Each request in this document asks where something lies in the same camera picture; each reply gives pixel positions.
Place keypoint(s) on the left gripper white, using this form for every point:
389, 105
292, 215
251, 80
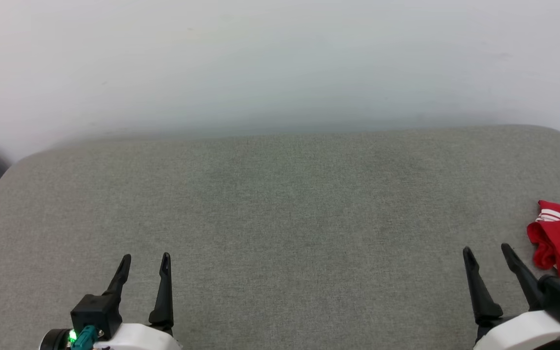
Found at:
136, 339

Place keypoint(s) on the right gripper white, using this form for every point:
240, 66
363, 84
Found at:
523, 335

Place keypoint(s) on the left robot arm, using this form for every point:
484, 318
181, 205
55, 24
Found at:
55, 340

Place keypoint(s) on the left wrist teal connector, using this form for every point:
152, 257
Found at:
83, 339

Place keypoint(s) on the grey fabric sofa seat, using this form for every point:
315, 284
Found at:
280, 218

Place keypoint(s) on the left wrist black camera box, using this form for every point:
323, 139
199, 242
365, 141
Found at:
96, 311

